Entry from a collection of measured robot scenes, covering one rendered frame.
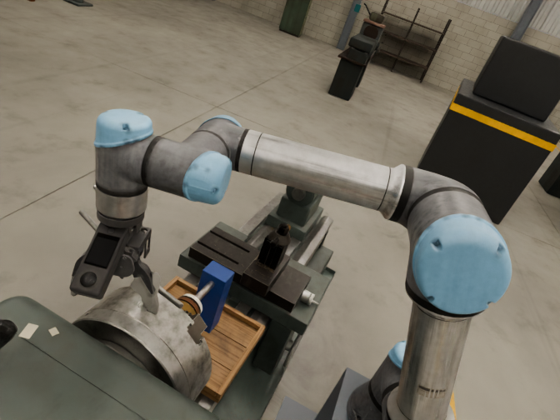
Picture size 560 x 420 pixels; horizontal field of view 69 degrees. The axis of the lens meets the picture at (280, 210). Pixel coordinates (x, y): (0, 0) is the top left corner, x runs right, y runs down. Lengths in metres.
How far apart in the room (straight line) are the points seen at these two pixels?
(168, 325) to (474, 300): 0.59
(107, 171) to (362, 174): 0.38
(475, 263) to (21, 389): 0.69
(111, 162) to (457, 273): 0.48
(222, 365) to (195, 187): 0.82
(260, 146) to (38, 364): 0.51
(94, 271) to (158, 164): 0.20
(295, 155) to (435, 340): 0.35
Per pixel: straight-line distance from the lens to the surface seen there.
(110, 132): 0.60
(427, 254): 0.55
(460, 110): 5.38
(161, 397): 0.79
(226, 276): 1.23
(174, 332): 0.91
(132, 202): 0.64
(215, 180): 0.56
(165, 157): 0.58
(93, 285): 0.67
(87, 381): 0.80
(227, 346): 1.35
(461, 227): 0.56
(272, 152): 0.67
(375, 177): 0.67
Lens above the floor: 1.92
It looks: 30 degrees down
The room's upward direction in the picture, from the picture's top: 20 degrees clockwise
